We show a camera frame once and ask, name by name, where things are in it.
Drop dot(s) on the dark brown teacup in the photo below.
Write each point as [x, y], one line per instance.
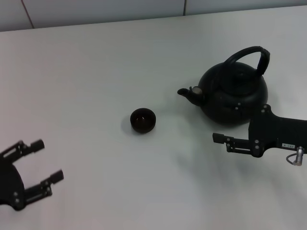
[143, 121]

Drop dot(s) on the black round teapot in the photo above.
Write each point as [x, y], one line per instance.
[230, 86]

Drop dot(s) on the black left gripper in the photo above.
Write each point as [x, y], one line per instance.
[12, 187]

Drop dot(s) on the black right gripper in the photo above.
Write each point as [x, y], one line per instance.
[283, 131]

